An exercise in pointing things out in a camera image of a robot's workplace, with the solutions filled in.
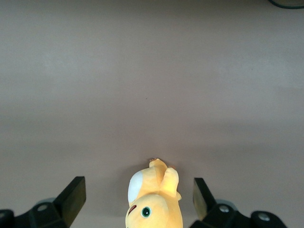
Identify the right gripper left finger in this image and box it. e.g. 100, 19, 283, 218
0, 176, 86, 228

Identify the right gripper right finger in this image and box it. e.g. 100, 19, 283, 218
190, 177, 287, 228

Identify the yellow plush toy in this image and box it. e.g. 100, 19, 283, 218
125, 158, 183, 228

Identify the brown table cover sheet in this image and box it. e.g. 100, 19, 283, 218
0, 0, 304, 228

